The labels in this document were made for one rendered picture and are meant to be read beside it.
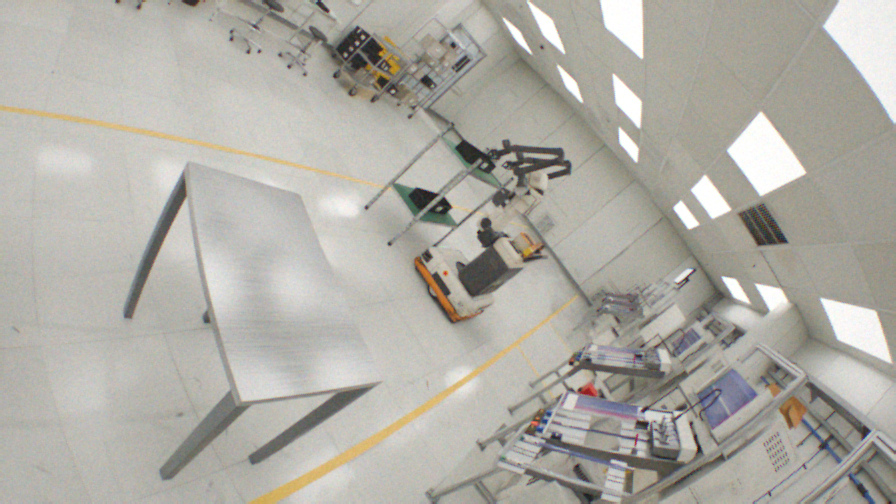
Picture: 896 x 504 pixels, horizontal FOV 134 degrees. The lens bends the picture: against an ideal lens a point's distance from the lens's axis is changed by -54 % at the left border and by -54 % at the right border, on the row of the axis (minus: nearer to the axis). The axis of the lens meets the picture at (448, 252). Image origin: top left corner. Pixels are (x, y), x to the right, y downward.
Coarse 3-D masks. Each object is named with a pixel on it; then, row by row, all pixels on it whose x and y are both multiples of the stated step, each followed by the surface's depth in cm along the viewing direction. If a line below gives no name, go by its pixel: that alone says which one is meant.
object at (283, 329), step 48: (192, 192) 89; (240, 192) 106; (288, 192) 127; (240, 240) 95; (288, 240) 112; (240, 288) 85; (288, 288) 99; (336, 288) 116; (240, 336) 77; (288, 336) 88; (336, 336) 102; (240, 384) 69; (288, 384) 79; (336, 384) 90; (192, 432) 78; (288, 432) 117
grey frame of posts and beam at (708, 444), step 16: (752, 352) 182; (800, 384) 113; (784, 400) 116; (528, 416) 240; (704, 432) 145; (736, 432) 126; (704, 448) 133; (688, 464) 135; (464, 480) 178; (480, 480) 175; (672, 480) 136; (432, 496) 186; (640, 496) 142
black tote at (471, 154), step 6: (462, 144) 340; (468, 144) 352; (462, 150) 340; (468, 150) 338; (474, 150) 368; (480, 150) 376; (462, 156) 340; (468, 156) 338; (474, 156) 340; (480, 156) 346; (486, 156) 391; (468, 162) 343; (474, 162) 350; (486, 162) 364; (492, 162) 388; (480, 168) 368; (486, 168) 376; (492, 168) 384
